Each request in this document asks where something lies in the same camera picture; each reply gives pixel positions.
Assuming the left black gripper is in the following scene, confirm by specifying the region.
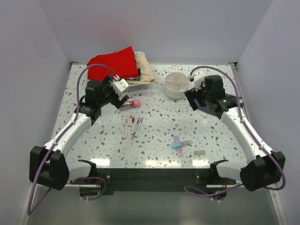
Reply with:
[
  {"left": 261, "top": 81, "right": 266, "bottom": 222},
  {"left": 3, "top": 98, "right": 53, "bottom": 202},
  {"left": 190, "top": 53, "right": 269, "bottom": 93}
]
[{"left": 97, "top": 75, "right": 128, "bottom": 109}]

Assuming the grey cap white marker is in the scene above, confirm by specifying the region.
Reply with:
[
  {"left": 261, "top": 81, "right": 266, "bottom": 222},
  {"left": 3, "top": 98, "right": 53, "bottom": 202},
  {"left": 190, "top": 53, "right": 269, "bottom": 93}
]
[{"left": 134, "top": 118, "right": 144, "bottom": 138}]

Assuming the pink purple correction tape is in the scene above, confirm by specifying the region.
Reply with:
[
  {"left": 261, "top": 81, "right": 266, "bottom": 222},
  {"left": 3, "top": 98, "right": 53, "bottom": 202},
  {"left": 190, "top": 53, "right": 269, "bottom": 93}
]
[{"left": 172, "top": 135, "right": 183, "bottom": 157}]

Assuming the blue white eraser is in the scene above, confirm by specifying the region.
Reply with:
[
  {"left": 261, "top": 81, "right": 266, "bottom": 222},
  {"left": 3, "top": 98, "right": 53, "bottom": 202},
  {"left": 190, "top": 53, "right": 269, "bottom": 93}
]
[{"left": 172, "top": 140, "right": 193, "bottom": 149}]

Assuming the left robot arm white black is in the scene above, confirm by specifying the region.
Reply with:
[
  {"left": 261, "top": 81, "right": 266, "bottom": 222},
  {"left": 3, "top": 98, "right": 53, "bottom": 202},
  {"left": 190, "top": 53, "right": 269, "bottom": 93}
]
[{"left": 29, "top": 75, "right": 129, "bottom": 190}]

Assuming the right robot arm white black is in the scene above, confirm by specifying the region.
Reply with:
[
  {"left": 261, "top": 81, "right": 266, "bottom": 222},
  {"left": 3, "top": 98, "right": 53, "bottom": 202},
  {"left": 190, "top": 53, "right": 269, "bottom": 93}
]
[{"left": 185, "top": 75, "right": 285, "bottom": 191}]

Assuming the clear pen case pink cap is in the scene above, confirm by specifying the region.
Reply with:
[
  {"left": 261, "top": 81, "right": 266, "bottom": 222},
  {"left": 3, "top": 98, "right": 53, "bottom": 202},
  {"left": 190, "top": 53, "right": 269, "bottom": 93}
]
[{"left": 119, "top": 99, "right": 142, "bottom": 111}]

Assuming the peach cap white marker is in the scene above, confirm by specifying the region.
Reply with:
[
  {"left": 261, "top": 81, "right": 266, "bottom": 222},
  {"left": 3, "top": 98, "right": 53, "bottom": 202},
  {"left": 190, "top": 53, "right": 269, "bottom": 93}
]
[{"left": 124, "top": 118, "right": 128, "bottom": 139}]

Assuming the red cap white marker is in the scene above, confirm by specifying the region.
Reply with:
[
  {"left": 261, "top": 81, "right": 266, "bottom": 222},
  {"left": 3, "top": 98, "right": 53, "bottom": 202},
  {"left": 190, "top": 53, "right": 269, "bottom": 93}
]
[{"left": 131, "top": 116, "right": 135, "bottom": 135}]

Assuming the white plastic basket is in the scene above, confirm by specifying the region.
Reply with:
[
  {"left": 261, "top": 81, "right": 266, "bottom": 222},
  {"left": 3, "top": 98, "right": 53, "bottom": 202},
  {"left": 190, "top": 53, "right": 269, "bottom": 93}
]
[{"left": 126, "top": 52, "right": 148, "bottom": 92}]

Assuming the white round divided organizer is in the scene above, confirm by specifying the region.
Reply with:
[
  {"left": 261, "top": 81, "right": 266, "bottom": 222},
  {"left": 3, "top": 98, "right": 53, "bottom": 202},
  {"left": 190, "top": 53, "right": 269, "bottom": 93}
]
[{"left": 164, "top": 72, "right": 190, "bottom": 99}]

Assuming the beige folded cloth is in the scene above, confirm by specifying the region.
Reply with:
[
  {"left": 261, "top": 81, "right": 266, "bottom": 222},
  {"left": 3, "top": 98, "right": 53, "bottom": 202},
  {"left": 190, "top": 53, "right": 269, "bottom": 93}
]
[{"left": 129, "top": 53, "right": 155, "bottom": 84}]

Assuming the red folded cloth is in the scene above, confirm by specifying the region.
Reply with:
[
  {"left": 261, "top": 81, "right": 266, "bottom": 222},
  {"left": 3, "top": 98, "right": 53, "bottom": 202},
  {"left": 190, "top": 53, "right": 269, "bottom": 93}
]
[{"left": 87, "top": 46, "right": 139, "bottom": 81}]

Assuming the beige small eraser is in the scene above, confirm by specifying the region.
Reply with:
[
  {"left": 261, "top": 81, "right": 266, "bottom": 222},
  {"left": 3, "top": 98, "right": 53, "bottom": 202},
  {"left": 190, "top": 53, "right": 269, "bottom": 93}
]
[{"left": 194, "top": 150, "right": 205, "bottom": 155}]

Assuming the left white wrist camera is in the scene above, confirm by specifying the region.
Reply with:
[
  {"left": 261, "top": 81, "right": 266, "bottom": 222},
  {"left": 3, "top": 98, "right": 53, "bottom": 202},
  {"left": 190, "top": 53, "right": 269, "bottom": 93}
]
[{"left": 111, "top": 79, "right": 129, "bottom": 95}]

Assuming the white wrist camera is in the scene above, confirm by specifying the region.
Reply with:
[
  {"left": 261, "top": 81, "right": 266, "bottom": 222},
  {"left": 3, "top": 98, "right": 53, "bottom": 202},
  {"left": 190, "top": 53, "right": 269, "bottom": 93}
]
[
  {"left": 111, "top": 79, "right": 129, "bottom": 95},
  {"left": 188, "top": 72, "right": 206, "bottom": 91}
]

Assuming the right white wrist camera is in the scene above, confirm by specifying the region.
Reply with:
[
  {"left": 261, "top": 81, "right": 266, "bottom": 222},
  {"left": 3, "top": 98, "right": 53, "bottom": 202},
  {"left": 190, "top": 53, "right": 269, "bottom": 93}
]
[{"left": 188, "top": 72, "right": 206, "bottom": 91}]

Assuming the aluminium frame rail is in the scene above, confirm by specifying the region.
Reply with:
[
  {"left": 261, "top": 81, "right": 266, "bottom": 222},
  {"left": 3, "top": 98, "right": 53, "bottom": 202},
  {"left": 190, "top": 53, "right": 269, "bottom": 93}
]
[{"left": 229, "top": 62, "right": 248, "bottom": 114}]

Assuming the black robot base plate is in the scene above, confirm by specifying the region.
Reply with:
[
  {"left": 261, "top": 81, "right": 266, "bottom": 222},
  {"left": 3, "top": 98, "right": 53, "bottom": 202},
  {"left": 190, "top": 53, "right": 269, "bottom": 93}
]
[{"left": 71, "top": 168, "right": 236, "bottom": 196}]

